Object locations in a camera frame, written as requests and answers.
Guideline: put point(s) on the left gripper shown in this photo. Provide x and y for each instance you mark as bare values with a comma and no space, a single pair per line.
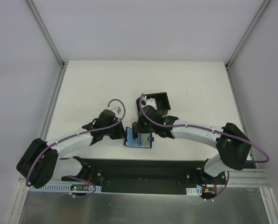
118,132

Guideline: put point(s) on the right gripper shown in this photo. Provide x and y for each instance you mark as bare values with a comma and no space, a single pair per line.
141,127

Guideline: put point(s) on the blue leather card holder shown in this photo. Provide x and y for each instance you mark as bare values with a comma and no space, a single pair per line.
144,140

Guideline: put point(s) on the black card tray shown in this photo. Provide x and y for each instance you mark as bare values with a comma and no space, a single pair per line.
159,101

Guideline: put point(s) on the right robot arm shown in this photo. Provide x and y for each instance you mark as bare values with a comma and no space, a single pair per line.
230,142

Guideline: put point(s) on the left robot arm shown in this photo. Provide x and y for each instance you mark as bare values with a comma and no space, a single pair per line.
45,160

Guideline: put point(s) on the white card stack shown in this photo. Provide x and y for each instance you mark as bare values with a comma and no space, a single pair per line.
149,102

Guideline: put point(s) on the left white cable duct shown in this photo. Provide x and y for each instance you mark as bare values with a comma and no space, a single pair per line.
67,187

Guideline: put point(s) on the white cable duct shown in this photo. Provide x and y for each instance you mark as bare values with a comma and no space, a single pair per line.
197,191
67,187

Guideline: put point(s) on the right white cable duct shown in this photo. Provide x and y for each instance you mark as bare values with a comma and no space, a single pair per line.
197,191

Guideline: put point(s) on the aluminium front rail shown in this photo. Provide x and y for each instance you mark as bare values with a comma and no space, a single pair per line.
247,177

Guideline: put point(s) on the left aluminium frame post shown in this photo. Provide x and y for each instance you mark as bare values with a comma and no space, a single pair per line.
44,31

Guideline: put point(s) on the aluminium frame post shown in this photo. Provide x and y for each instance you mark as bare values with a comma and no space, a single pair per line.
44,31
247,33

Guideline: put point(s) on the right aluminium frame post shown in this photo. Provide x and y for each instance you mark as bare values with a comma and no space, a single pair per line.
247,33

